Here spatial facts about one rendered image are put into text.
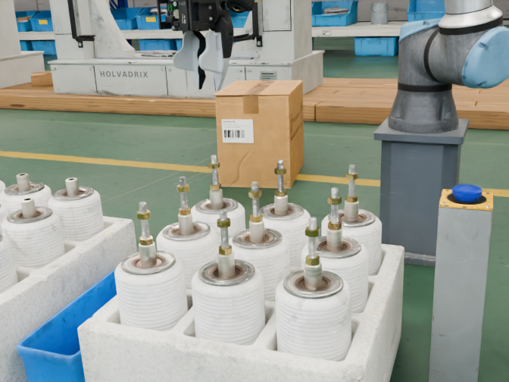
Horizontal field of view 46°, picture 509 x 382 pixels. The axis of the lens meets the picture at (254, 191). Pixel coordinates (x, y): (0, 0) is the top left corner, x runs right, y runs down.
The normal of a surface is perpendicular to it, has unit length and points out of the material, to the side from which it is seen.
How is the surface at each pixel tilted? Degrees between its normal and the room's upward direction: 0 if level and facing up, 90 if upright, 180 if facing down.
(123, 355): 90
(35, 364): 92
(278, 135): 90
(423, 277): 0
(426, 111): 72
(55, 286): 90
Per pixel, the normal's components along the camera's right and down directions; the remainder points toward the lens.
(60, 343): 0.93, 0.04
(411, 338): -0.04, -0.95
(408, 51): -0.89, 0.14
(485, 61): 0.45, 0.38
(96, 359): -0.35, 0.31
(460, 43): -0.54, 0.45
